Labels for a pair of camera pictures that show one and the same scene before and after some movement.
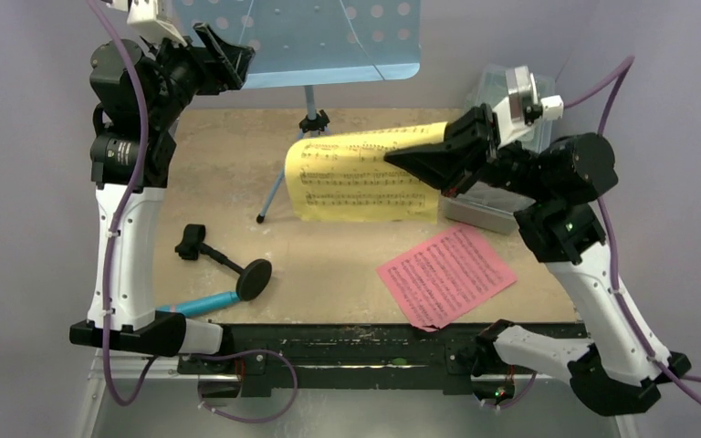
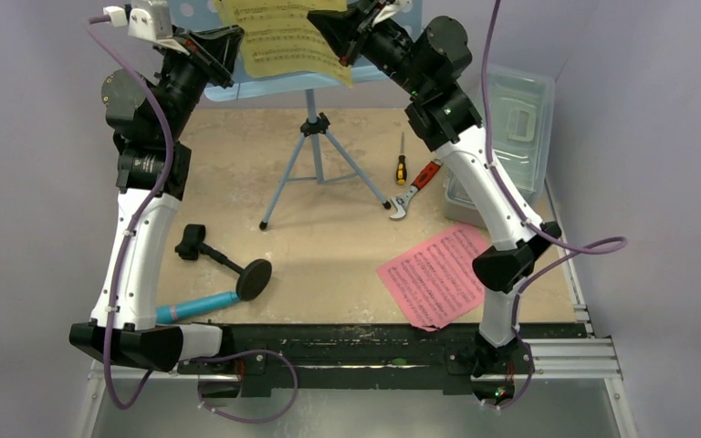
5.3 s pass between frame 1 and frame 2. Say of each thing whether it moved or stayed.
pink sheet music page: stayed
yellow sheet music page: moved
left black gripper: stayed
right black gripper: moved
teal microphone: stayed
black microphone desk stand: stayed
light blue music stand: moved
